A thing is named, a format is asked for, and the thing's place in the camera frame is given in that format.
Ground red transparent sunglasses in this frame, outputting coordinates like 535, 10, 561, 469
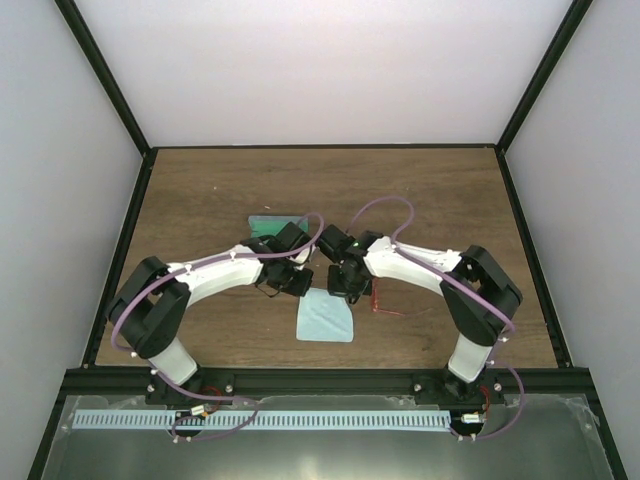
370, 280, 407, 318

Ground light blue cleaning cloth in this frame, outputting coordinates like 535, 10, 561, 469
296, 288, 354, 343

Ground blue green glasses case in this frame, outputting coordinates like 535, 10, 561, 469
248, 215, 309, 238

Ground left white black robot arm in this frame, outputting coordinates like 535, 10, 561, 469
106, 222, 317, 404

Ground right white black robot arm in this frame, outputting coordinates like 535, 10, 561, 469
317, 225, 523, 403

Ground clear plastic sheet cover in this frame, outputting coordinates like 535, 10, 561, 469
43, 394, 612, 479

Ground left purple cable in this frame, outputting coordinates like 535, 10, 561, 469
109, 212, 329, 445

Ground purple cable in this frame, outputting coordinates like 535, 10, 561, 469
109, 212, 329, 445
347, 196, 526, 442

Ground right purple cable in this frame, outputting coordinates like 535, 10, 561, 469
347, 196, 526, 442

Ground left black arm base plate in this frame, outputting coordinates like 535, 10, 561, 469
146, 367, 235, 407

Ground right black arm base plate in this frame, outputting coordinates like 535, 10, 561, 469
411, 367, 504, 409

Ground black aluminium frame rail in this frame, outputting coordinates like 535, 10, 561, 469
61, 366, 595, 398

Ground light blue slotted cable duct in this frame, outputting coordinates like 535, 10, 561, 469
72, 409, 451, 432

